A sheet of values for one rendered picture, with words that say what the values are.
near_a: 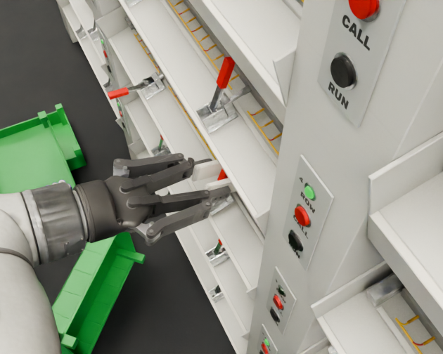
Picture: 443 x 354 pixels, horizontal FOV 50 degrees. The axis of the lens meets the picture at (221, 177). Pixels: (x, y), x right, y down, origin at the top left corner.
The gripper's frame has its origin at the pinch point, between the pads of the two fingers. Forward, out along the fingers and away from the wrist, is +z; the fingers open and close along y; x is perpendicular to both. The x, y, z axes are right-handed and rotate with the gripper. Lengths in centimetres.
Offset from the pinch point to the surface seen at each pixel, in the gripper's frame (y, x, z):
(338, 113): 20.8, 34.1, -11.1
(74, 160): -59, -60, -5
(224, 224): 3.7, -6.9, 0.2
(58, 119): -79, -61, -4
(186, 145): -12.3, -6.4, 1.2
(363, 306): 26.8, 13.2, -2.0
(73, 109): -83, -62, 2
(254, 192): 11.0, 11.8, -4.3
